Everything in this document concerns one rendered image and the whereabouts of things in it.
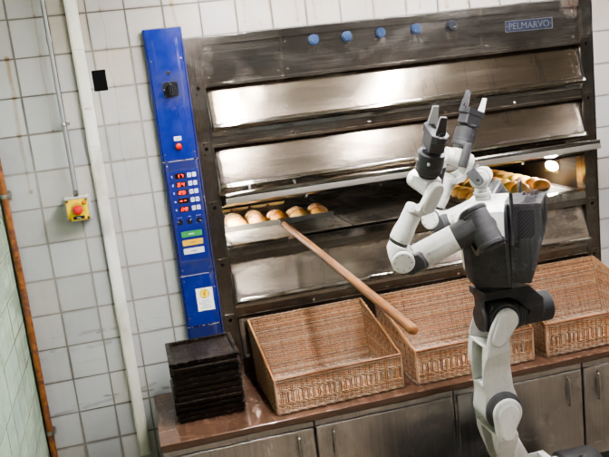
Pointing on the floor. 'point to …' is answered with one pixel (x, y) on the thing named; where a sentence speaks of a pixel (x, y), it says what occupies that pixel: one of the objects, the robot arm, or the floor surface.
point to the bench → (408, 418)
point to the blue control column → (159, 54)
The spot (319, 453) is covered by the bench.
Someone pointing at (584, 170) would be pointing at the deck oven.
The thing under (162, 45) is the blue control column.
